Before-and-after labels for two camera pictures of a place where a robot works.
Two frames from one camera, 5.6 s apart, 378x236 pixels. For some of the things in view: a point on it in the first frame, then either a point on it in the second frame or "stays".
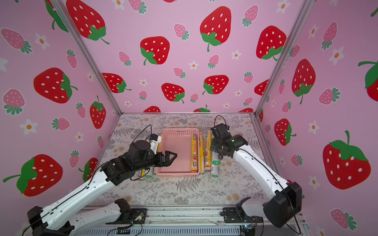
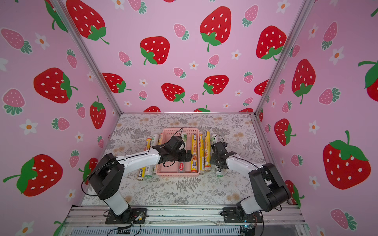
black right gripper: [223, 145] to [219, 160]
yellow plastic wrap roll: [208, 147] stays
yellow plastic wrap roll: [194, 153] stays
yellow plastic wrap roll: [201, 151] stays
